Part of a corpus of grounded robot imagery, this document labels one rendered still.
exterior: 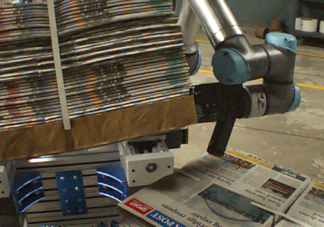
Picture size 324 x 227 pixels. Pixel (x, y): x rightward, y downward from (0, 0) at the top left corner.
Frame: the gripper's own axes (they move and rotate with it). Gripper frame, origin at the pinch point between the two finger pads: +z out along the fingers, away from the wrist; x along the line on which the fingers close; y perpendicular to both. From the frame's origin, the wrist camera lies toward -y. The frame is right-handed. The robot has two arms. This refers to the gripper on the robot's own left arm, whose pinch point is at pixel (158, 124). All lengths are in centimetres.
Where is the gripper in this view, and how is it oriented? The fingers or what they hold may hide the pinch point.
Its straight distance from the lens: 77.5
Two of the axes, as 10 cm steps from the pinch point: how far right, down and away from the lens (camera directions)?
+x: 3.0, 0.1, -9.5
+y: -1.2, -9.9, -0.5
